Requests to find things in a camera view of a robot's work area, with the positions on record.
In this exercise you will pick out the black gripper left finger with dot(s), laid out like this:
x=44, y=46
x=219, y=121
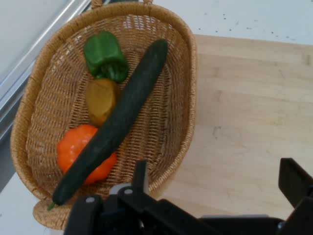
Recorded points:
x=140, y=176

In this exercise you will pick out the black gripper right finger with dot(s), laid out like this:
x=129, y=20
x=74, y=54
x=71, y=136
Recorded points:
x=293, y=181

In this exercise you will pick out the long dark green cucumber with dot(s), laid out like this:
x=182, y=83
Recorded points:
x=127, y=105

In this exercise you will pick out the bamboo cutting board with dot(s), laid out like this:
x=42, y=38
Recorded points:
x=244, y=110

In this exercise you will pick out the green bell pepper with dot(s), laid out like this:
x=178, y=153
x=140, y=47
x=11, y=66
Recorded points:
x=104, y=54

